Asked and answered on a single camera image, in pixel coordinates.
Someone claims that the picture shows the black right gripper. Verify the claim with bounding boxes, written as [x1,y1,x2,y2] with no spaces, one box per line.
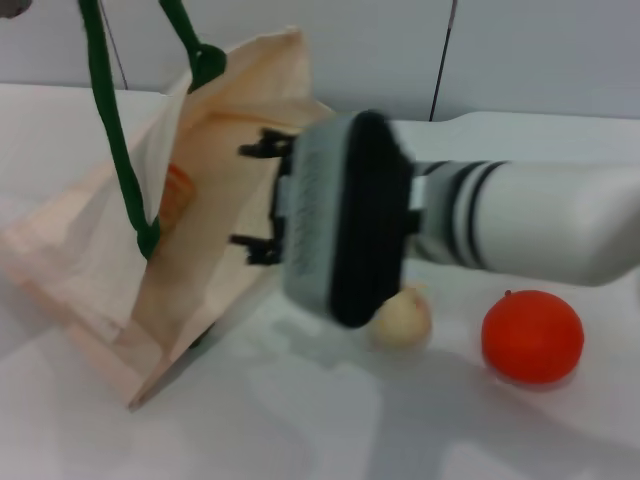
[228,128,302,266]

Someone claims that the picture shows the orange striped bread loaf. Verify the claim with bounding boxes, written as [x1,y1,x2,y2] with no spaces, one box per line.
[158,163,197,232]

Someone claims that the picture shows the beige canvas tote bag green handles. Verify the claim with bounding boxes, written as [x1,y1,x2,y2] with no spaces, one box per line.
[0,0,337,412]

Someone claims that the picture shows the round beige egg yolk pastry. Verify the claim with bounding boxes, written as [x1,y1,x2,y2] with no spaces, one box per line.
[368,283,433,352]

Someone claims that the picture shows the round orange fruit toy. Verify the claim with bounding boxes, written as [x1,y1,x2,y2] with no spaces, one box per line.
[480,288,585,385]

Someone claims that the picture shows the thin black wall strip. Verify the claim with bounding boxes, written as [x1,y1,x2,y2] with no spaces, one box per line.
[428,0,459,123]

